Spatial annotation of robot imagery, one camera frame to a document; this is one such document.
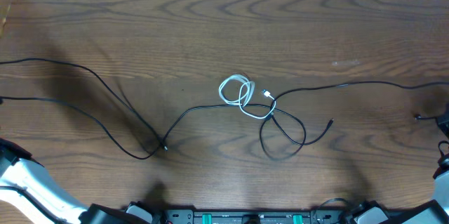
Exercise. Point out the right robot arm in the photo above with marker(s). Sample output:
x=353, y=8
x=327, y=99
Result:
x=434, y=210

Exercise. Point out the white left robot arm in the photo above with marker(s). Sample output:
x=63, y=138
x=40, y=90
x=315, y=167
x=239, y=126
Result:
x=28, y=186

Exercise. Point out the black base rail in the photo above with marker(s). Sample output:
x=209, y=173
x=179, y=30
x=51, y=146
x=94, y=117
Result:
x=180, y=215

